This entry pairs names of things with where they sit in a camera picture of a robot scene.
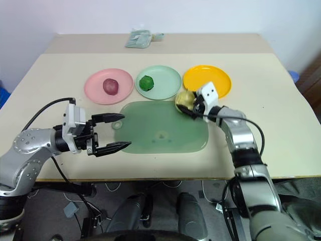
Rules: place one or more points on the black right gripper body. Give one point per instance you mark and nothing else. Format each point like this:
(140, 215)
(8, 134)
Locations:
(198, 105)

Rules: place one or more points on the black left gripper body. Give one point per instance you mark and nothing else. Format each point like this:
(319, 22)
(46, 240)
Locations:
(84, 137)

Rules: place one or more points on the yellow round toy vegetable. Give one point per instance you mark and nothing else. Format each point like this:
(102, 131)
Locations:
(184, 99)

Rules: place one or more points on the green leafy toy vegetable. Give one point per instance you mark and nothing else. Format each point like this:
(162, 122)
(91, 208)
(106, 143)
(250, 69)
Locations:
(146, 82)

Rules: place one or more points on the yellow plate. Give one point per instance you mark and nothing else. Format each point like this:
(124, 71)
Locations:
(200, 76)

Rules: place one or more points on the blue crate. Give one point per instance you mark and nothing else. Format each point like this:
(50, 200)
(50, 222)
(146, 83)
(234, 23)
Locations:
(3, 95)

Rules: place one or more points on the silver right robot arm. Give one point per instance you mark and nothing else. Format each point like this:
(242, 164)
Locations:
(244, 136)

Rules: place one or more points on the light green plate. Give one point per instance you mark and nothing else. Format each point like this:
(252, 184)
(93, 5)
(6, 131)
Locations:
(165, 82)

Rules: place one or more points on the dark rounded shape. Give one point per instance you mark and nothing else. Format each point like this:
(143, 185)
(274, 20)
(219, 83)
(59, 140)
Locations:
(128, 213)
(191, 216)

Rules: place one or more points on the purple-red round toy vegetable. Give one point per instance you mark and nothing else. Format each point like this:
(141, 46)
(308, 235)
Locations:
(110, 86)

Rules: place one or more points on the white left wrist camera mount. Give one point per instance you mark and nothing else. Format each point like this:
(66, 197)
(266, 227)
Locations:
(73, 117)

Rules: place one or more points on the small clear plastic bag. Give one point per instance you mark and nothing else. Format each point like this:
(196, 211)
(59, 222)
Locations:
(157, 36)

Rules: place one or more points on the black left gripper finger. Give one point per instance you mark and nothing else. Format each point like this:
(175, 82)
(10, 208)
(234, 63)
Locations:
(110, 117)
(114, 146)

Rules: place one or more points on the pink plate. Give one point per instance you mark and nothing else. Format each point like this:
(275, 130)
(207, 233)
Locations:
(95, 86)

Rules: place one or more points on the blue round container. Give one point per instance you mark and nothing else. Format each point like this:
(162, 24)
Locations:
(294, 76)

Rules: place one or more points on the translucent green tray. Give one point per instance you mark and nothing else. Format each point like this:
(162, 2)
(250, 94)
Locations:
(160, 125)

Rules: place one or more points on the brown wooden cabinet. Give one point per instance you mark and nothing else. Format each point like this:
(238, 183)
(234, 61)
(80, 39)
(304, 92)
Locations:
(312, 80)

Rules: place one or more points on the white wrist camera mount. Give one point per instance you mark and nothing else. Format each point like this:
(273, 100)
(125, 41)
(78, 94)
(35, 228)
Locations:
(209, 94)
(73, 117)

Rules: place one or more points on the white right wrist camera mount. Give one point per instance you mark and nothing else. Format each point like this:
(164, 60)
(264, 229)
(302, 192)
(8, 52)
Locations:
(209, 94)

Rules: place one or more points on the grey fabric cover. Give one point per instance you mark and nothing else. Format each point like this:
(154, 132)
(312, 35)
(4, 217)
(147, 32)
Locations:
(303, 200)

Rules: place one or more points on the grey power adapter box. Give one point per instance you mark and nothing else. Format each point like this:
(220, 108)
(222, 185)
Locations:
(71, 210)

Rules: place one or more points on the black table frame bar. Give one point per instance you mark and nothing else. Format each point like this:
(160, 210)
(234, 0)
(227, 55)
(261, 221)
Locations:
(75, 188)

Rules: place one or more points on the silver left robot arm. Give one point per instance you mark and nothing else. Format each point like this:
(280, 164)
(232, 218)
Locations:
(27, 148)

